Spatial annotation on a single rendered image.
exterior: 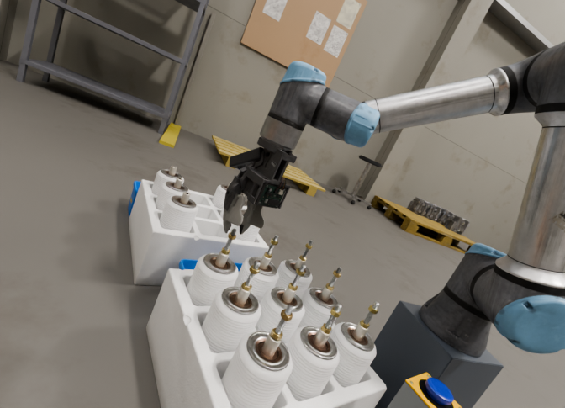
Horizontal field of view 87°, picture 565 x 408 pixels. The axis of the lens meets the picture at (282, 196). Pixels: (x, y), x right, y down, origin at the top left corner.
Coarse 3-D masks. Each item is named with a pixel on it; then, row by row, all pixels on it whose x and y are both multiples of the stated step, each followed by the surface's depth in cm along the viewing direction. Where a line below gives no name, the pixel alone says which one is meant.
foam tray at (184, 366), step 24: (168, 288) 66; (168, 312) 64; (192, 312) 59; (168, 336) 61; (192, 336) 54; (168, 360) 59; (192, 360) 51; (216, 360) 51; (168, 384) 57; (192, 384) 50; (216, 384) 47; (336, 384) 57; (360, 384) 60; (384, 384) 63
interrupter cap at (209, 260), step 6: (204, 258) 65; (210, 258) 66; (216, 258) 67; (228, 258) 69; (210, 264) 64; (228, 264) 67; (234, 264) 68; (216, 270) 62; (222, 270) 64; (228, 270) 65; (234, 270) 65
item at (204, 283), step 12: (204, 264) 63; (192, 276) 65; (204, 276) 62; (216, 276) 62; (228, 276) 63; (192, 288) 64; (204, 288) 62; (216, 288) 63; (192, 300) 64; (204, 300) 63
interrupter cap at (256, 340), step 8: (256, 336) 50; (264, 336) 50; (248, 344) 47; (256, 344) 48; (280, 344) 50; (248, 352) 46; (256, 352) 46; (280, 352) 49; (288, 352) 49; (256, 360) 45; (264, 360) 46; (272, 360) 46; (280, 360) 47; (288, 360) 48; (264, 368) 44; (272, 368) 45; (280, 368) 45
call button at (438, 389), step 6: (432, 378) 46; (426, 384) 45; (432, 384) 45; (438, 384) 46; (444, 384) 46; (426, 390) 45; (432, 390) 44; (438, 390) 44; (444, 390) 45; (432, 396) 44; (438, 396) 43; (444, 396) 44; (450, 396) 44; (438, 402) 44; (444, 402) 43; (450, 402) 43
